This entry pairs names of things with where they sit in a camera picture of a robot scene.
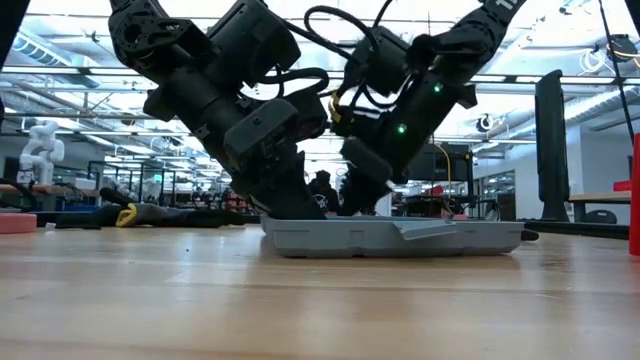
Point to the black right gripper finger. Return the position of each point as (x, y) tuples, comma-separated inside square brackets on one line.
[(357, 197), (385, 192)]

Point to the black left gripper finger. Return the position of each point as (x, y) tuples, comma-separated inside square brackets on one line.
[(309, 195), (285, 195)]

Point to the grey plastic tool case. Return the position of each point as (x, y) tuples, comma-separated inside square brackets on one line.
[(390, 237)]

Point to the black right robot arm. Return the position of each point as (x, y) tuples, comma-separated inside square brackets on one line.
[(475, 35)]

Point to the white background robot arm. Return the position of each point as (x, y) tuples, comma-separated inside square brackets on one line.
[(42, 150)]

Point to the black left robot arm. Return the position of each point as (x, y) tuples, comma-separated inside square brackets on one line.
[(165, 35)]

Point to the white pillar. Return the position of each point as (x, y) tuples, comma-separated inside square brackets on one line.
[(385, 206)]

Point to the person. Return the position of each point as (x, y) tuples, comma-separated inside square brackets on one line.
[(324, 195)]

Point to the black background monitor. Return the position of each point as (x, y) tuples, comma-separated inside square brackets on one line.
[(450, 162)]

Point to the black work glove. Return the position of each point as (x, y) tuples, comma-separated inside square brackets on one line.
[(190, 217)]

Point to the black chair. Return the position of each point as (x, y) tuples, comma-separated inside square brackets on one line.
[(600, 217)]

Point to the thin black stand pole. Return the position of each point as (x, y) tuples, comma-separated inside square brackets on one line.
[(617, 75)]

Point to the black ceiling device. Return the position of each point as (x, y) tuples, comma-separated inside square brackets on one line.
[(622, 47)]

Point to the red plastic bin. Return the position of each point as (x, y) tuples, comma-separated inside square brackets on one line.
[(635, 210)]

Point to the pink round pad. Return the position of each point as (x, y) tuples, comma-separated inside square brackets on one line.
[(17, 223)]

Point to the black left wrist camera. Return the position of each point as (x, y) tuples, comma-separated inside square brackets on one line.
[(310, 115)]

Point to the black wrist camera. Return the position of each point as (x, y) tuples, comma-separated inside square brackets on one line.
[(350, 125), (310, 115)]

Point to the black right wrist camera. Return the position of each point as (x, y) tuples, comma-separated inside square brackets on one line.
[(350, 125)]

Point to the black background workstation frame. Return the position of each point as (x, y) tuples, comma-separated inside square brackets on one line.
[(125, 172)]

